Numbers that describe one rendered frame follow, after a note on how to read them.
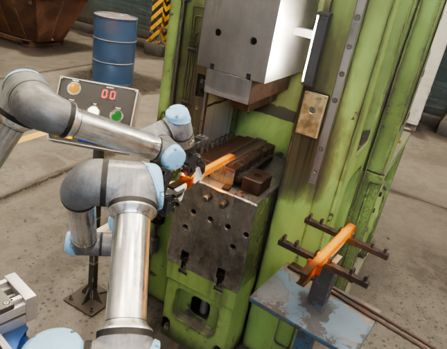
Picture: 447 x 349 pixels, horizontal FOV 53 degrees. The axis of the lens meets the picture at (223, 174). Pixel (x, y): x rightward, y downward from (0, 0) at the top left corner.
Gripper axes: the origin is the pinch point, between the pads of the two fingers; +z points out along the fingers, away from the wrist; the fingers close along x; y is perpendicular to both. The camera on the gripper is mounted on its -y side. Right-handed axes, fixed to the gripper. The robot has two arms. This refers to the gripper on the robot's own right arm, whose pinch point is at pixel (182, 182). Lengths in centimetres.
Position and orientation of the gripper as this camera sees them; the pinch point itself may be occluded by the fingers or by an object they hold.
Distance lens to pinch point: 164.4
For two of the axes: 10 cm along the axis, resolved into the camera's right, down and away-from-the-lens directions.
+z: 4.8, -2.9, 8.3
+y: -1.6, 9.0, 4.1
